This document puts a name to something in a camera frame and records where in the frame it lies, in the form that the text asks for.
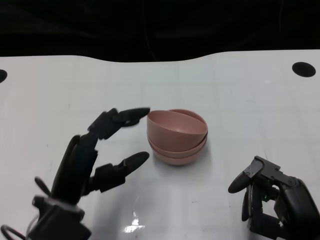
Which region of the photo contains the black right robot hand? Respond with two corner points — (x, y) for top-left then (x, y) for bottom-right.
(227, 155), (320, 240)

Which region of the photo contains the black backdrop curtain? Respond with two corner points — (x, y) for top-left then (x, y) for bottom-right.
(0, 0), (320, 62)

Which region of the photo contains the pink plastic bowl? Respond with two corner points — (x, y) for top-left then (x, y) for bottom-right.
(146, 109), (209, 146)
(147, 108), (209, 153)
(149, 139), (208, 167)

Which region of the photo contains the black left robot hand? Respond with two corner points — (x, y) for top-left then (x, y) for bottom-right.
(49, 107), (151, 206)

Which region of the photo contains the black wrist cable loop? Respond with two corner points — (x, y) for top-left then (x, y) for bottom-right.
(34, 176), (52, 198)

